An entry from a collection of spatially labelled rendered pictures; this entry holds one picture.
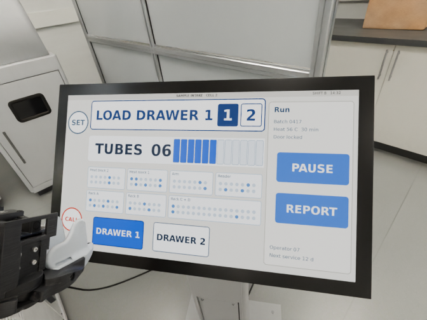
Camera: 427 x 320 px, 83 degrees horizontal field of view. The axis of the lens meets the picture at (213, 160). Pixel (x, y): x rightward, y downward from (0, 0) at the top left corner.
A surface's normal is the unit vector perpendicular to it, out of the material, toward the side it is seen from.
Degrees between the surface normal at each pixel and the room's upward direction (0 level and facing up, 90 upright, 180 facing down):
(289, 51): 90
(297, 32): 90
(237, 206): 50
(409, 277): 0
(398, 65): 90
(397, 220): 0
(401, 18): 92
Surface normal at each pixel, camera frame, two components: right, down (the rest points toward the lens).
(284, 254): -0.19, -0.05
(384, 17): -0.69, 0.51
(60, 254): 0.99, 0.06
